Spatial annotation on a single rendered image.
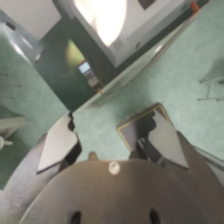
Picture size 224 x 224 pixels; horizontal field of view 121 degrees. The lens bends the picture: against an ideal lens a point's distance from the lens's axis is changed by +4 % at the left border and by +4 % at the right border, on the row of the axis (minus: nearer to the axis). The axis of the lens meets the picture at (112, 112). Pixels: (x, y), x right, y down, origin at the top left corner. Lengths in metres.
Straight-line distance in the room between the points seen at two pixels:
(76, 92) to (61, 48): 0.30
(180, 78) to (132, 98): 0.87
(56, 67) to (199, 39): 2.09
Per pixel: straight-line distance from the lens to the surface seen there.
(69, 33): 0.72
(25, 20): 0.77
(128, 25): 0.53
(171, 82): 1.60
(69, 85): 0.57
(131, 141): 1.05
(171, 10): 0.63
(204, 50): 2.11
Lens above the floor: 1.21
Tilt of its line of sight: 84 degrees down
